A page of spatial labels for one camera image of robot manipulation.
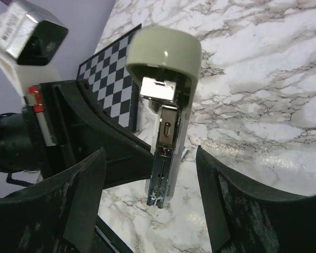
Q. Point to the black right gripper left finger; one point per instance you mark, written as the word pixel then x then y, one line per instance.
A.
pixel 56 215

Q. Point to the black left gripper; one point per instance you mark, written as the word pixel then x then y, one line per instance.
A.
pixel 63 111

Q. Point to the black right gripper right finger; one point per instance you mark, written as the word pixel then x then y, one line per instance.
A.
pixel 244 215

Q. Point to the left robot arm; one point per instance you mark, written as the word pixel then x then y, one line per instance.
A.
pixel 19 146

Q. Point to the black white chessboard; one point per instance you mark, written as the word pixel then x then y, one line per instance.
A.
pixel 111 83

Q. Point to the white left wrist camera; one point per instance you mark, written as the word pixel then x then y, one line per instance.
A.
pixel 29 38

